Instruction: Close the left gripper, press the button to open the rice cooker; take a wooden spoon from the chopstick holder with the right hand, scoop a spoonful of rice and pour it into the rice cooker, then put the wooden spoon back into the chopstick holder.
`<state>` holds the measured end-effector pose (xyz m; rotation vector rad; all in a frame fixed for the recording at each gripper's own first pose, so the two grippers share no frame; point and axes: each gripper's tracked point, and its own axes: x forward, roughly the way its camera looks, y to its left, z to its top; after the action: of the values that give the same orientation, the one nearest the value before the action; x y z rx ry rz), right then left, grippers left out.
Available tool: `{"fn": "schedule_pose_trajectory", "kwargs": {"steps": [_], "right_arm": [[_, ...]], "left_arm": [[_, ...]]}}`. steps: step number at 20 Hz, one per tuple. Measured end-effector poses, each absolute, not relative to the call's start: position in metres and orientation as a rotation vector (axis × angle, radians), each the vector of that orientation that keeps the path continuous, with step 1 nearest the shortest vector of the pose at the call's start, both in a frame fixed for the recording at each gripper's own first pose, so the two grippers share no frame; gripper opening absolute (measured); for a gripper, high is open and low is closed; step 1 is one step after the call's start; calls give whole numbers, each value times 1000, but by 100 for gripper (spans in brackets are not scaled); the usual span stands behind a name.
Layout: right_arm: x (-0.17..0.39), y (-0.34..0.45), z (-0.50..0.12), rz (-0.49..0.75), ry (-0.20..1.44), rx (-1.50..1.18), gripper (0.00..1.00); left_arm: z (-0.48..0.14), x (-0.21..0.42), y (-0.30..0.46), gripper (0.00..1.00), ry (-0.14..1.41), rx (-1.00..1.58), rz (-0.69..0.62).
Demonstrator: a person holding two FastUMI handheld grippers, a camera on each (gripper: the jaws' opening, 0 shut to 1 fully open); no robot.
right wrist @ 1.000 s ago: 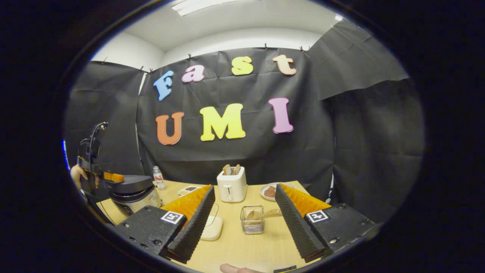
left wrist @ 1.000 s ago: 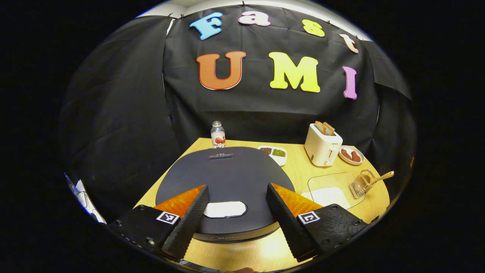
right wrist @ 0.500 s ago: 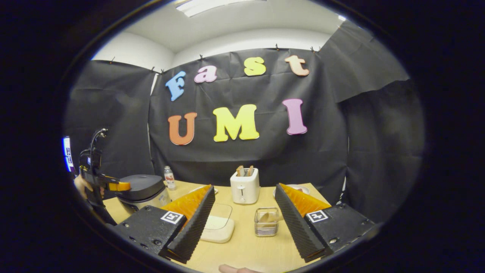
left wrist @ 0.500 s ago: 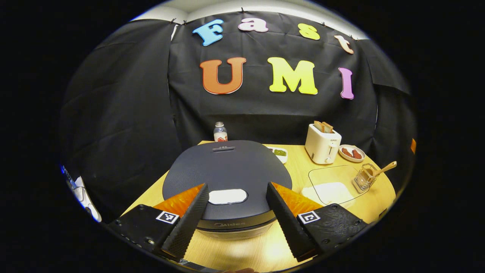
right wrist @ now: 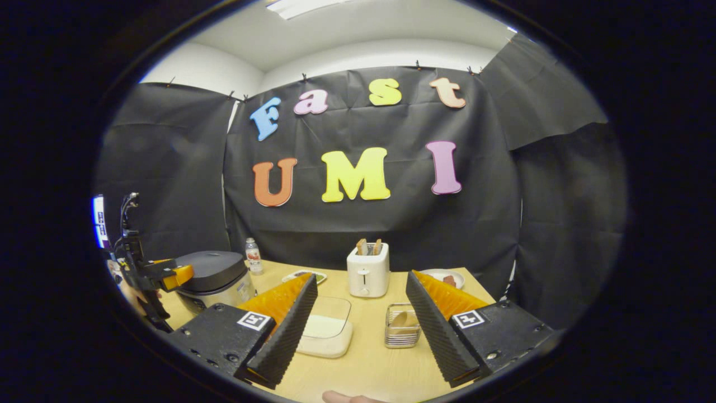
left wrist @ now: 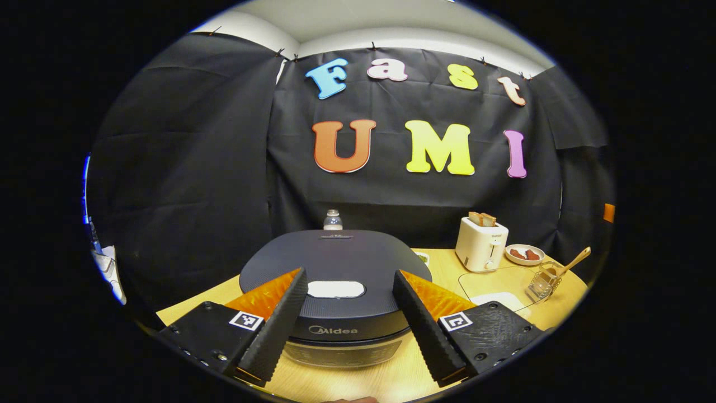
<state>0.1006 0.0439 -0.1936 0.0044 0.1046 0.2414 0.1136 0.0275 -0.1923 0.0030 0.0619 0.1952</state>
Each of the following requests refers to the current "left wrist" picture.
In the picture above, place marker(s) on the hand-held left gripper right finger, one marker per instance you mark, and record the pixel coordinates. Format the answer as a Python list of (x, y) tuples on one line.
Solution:
[(422, 330)]

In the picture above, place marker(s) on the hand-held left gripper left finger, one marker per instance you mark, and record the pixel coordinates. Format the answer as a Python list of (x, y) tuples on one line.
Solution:
[(277, 330)]

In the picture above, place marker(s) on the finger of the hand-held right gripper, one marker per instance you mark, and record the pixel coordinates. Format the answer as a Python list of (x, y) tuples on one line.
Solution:
[(608, 212)]

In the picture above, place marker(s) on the dark grey rice cooker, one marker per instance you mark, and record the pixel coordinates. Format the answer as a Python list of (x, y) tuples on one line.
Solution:
[(347, 257)]

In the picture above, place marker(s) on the white divided sauce dish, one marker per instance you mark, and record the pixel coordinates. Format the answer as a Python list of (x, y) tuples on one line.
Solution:
[(422, 257)]

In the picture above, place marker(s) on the clear plastic container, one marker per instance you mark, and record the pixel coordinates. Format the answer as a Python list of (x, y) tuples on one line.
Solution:
[(492, 280)]

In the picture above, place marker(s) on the brown meat piece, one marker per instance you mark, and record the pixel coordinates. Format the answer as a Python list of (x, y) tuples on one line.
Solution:
[(517, 253), (532, 255)]

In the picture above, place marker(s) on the white round plate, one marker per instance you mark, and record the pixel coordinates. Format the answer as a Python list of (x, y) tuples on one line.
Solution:
[(523, 262)]

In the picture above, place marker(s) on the white toaster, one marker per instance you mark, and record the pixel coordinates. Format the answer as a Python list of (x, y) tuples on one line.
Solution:
[(481, 249)]

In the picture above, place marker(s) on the toast slice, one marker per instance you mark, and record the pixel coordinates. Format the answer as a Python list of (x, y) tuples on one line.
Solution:
[(475, 218), (489, 220)]

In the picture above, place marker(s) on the small clear bottle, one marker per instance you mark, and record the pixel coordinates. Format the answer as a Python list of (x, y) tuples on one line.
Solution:
[(333, 221)]

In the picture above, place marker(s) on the white side desk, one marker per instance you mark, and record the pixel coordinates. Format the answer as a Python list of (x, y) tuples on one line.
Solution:
[(109, 274)]

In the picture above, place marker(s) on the black backdrop cloth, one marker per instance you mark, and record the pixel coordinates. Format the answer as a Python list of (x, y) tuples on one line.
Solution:
[(196, 168)]

